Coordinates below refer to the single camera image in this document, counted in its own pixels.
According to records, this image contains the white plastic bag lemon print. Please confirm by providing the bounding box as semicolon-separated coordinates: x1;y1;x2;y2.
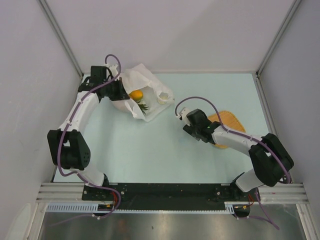
112;63;175;122

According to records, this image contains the fake pineapple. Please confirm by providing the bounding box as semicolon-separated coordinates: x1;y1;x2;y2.
137;101;149;115

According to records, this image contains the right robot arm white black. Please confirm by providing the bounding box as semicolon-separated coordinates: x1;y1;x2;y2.
178;108;294;201

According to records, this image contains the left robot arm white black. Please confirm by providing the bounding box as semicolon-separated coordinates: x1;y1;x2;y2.
47;63;129;200

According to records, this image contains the fake orange fruit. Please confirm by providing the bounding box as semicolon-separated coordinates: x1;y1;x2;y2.
129;89;144;103

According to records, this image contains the pale fake fruit slice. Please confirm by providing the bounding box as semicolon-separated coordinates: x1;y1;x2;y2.
157;92;169;105

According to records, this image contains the woven bamboo tray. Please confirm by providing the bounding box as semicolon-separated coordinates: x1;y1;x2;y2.
207;110;246;149

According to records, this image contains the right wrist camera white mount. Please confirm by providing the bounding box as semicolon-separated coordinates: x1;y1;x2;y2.
176;107;190;121

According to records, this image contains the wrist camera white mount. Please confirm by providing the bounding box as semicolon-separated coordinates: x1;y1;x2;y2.
176;107;190;121
105;63;119;78

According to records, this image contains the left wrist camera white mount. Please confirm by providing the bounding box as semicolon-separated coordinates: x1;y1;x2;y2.
105;63;119;78

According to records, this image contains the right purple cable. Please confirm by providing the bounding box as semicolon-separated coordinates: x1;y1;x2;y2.
174;96;292;230

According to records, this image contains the purple cable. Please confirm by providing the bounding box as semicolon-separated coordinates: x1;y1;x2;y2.
48;53;123;227
174;96;292;230

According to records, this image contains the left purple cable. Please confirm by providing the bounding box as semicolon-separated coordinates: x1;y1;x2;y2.
48;53;123;227

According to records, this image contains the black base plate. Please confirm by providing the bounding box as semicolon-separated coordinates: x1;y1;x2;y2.
81;182;261;211

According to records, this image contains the right aluminium side rail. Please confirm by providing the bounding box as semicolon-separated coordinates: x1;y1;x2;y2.
252;73;278;136

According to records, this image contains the white slotted cable duct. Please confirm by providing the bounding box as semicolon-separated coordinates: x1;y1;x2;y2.
46;202;249;215

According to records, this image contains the left aluminium corner post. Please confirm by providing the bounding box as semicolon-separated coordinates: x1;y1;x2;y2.
36;0;84;78

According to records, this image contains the aluminium corner post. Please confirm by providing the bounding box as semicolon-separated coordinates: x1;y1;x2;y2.
36;0;84;78
255;0;303;78

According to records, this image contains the aluminium front rail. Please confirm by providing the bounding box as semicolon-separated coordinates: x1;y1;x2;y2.
36;182;309;205

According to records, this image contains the right aluminium corner post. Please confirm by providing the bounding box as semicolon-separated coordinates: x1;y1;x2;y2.
255;0;303;78

